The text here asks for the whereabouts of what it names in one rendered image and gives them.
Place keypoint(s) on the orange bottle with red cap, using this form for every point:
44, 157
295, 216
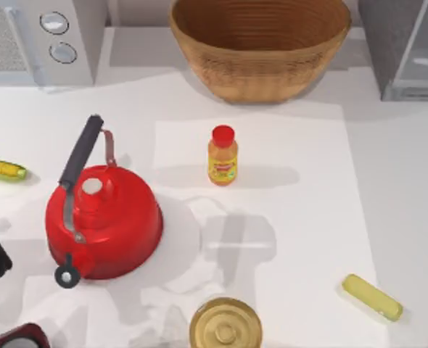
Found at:
223, 159

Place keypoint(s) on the brown woven basket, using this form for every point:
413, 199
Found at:
259, 69

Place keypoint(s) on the round microwave knob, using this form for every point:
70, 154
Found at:
54, 22
62, 52

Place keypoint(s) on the pale yellow butter stick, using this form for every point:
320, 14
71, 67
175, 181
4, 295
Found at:
371, 298

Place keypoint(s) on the yellow corn cob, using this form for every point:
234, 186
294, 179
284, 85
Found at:
1, 169

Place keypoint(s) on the pale microwave oven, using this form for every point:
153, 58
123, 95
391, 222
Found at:
18, 43

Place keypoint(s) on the dark red cup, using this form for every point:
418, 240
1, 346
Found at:
20, 337

